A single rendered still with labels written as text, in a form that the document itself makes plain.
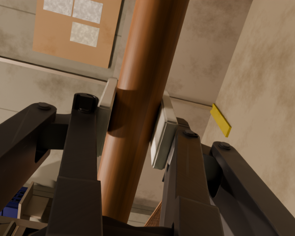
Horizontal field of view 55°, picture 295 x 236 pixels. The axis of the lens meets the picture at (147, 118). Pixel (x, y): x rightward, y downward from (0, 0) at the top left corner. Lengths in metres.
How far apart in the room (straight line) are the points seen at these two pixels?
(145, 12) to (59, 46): 3.29
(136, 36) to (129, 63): 0.02
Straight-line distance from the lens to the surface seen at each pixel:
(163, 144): 0.16
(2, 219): 2.40
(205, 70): 3.49
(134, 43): 0.17
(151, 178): 4.04
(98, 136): 0.15
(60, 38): 3.43
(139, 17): 0.17
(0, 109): 3.94
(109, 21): 3.31
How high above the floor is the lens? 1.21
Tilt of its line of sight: 7 degrees down
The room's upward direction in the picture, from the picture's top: 77 degrees counter-clockwise
